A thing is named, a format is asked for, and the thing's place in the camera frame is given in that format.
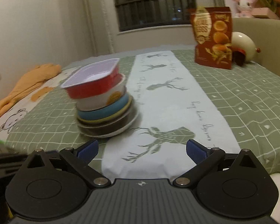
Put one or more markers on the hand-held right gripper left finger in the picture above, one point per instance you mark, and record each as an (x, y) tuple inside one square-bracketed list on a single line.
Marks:
[(86, 151)]

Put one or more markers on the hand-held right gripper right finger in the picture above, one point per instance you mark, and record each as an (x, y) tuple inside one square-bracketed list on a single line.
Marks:
[(197, 151)]

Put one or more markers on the stainless steel bowl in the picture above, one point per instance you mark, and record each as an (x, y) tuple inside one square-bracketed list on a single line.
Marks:
[(107, 128)]

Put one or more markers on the white yellow-rimmed ceramic bowl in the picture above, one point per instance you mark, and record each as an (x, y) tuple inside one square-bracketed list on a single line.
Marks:
[(107, 119)]

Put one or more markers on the blue ceramic bowl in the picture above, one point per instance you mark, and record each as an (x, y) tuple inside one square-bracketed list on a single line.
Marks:
[(100, 114)]

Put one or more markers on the white floral plate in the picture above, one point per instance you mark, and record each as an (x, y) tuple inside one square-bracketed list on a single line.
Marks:
[(128, 127)]

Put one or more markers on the white disposable paper bowl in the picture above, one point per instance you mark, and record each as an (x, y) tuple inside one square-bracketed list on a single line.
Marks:
[(100, 101)]

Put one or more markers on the red rectangular foil tray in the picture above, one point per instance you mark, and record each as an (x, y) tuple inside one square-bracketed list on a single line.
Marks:
[(93, 86)]

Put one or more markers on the white deer print mat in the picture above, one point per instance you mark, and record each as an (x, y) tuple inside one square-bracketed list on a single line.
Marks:
[(168, 112)]

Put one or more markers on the white bear print sheet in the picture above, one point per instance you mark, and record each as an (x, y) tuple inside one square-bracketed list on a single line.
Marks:
[(14, 119)]

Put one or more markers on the green checked blanket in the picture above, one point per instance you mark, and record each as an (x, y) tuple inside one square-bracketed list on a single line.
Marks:
[(247, 98)]

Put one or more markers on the orange cloth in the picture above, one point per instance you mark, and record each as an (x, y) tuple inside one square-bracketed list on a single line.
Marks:
[(25, 84)]

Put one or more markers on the white rounded object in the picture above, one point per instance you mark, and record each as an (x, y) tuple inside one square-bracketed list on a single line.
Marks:
[(278, 186)]

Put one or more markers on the brown snack bag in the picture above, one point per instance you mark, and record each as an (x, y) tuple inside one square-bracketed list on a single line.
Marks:
[(212, 51)]

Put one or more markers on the cream egg-shaped toy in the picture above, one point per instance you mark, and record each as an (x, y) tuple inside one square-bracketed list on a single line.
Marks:
[(245, 42)]

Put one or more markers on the beige padded headboard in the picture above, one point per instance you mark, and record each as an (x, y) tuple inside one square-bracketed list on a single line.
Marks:
[(270, 42)]

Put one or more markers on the beige curtain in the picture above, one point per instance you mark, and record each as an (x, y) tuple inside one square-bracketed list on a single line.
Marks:
[(98, 16)]

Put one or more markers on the window with dark railing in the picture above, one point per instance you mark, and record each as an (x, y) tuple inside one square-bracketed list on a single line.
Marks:
[(151, 4)]

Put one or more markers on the pink box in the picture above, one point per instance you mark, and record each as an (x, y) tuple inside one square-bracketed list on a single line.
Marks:
[(263, 12)]

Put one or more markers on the pink plush toy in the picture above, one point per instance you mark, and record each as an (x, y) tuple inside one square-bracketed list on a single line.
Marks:
[(243, 3)]

